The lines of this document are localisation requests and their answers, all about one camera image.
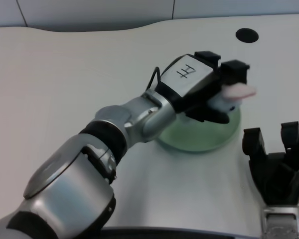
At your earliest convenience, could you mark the black table cable hole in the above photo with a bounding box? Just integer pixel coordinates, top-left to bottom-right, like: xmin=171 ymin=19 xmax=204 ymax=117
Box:
xmin=235 ymin=27 xmax=260 ymax=43

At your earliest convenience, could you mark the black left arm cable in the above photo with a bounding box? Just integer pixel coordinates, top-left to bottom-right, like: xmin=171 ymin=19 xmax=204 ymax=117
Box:
xmin=147 ymin=66 xmax=162 ymax=91

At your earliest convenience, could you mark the white rabbit doll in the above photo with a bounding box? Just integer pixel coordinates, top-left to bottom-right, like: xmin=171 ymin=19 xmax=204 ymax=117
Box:
xmin=209 ymin=84 xmax=257 ymax=114

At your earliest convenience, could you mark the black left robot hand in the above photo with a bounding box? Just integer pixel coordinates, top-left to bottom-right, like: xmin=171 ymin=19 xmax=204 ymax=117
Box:
xmin=154 ymin=51 xmax=251 ymax=124

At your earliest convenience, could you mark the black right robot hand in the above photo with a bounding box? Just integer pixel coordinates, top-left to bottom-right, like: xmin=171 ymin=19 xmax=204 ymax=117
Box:
xmin=242 ymin=121 xmax=299 ymax=207

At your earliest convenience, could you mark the green round plate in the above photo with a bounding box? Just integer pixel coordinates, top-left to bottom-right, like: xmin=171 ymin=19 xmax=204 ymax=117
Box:
xmin=156 ymin=106 xmax=241 ymax=153

